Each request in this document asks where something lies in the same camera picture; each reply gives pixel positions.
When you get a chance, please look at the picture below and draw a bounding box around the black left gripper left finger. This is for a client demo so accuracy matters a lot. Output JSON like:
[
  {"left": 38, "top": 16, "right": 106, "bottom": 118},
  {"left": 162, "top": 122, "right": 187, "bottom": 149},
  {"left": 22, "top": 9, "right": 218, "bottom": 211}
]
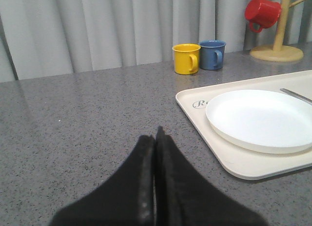
[{"left": 50, "top": 135, "right": 155, "bottom": 226}]

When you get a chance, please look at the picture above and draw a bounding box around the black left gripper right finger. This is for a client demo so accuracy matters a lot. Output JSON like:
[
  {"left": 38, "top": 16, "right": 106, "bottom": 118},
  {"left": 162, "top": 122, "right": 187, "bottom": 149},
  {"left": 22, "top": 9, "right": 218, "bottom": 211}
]
[{"left": 155, "top": 127, "right": 267, "bottom": 226}]

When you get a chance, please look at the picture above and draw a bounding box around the white round plate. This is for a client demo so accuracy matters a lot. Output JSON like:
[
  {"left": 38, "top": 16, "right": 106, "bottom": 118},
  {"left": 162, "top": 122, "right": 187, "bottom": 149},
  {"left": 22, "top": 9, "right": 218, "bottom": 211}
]
[{"left": 206, "top": 90, "right": 312, "bottom": 154}]

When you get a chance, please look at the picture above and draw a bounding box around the beige rabbit serving tray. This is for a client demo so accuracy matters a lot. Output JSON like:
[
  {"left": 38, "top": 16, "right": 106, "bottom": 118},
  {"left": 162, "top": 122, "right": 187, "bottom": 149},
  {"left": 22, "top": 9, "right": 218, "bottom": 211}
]
[{"left": 175, "top": 70, "right": 312, "bottom": 180}]

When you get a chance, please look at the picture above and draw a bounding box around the yellow enamel mug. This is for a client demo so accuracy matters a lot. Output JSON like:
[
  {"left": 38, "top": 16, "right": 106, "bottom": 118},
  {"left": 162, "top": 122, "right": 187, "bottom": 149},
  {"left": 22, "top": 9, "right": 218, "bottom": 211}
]
[{"left": 172, "top": 43, "right": 201, "bottom": 75}]

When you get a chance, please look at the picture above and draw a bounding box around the blue enamel mug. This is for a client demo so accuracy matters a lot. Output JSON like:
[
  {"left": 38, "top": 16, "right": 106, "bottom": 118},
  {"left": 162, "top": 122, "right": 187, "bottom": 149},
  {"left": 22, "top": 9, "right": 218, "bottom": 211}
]
[{"left": 199, "top": 40, "right": 226, "bottom": 70}]

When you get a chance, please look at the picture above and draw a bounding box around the wooden mug tree stand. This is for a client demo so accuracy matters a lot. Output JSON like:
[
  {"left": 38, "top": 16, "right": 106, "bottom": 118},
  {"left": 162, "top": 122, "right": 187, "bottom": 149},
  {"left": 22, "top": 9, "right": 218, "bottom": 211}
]
[{"left": 250, "top": 0, "right": 305, "bottom": 62}]

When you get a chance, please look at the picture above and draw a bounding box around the grey pleated curtain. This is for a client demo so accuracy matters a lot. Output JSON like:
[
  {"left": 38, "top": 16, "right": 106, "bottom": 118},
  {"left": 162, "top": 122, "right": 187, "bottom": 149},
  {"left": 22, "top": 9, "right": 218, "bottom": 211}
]
[{"left": 0, "top": 0, "right": 312, "bottom": 83}]

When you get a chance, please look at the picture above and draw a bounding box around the red enamel mug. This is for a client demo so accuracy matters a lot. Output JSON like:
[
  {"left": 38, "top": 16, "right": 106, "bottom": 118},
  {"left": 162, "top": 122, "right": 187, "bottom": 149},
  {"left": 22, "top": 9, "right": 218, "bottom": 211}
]
[{"left": 244, "top": 0, "right": 281, "bottom": 33}]

